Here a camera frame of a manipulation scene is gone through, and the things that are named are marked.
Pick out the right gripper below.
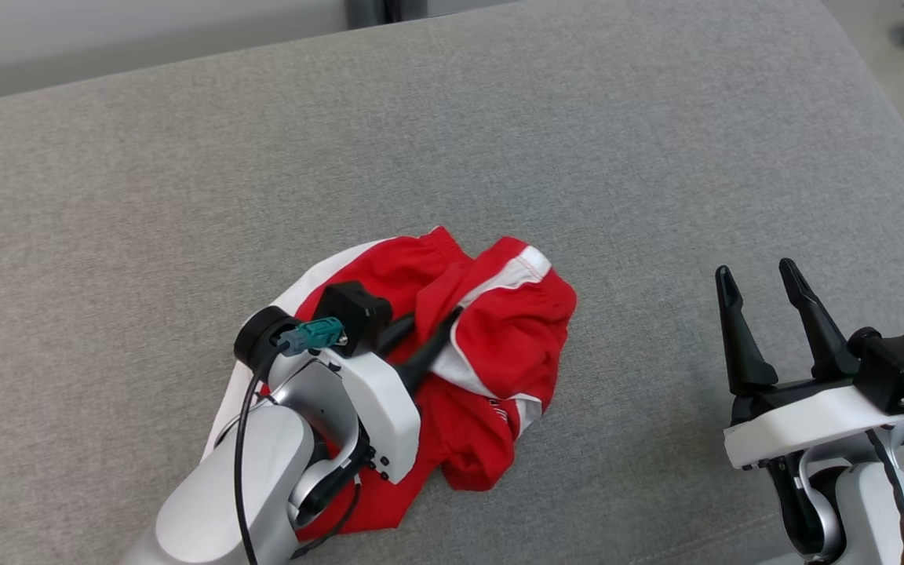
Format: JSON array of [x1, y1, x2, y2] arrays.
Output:
[[715, 257, 904, 472]]

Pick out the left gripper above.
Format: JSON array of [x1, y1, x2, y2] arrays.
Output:
[[272, 305, 465, 486]]

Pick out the red white sports garment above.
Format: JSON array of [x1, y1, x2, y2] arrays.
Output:
[[201, 226, 578, 542]]

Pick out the left camera cable teal plug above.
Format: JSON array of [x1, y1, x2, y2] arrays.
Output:
[[234, 316, 344, 565]]

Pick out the left thin black cable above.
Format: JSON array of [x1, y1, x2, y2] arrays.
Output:
[[291, 477, 363, 560]]

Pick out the right thin braided black cable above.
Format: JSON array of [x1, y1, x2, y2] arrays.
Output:
[[866, 428, 904, 565]]

